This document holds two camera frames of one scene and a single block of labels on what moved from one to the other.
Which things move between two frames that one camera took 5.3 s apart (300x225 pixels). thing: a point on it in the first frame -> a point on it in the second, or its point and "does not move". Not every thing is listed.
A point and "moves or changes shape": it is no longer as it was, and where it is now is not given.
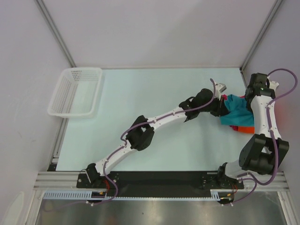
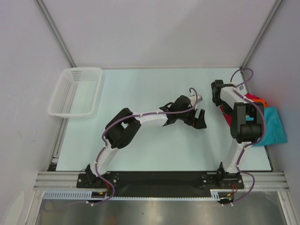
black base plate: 159,183 does not move
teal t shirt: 239,114 moves or changes shape
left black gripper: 220,109 -> 198,123
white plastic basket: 77,93 does not move
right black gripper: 249,108 -> 229,110
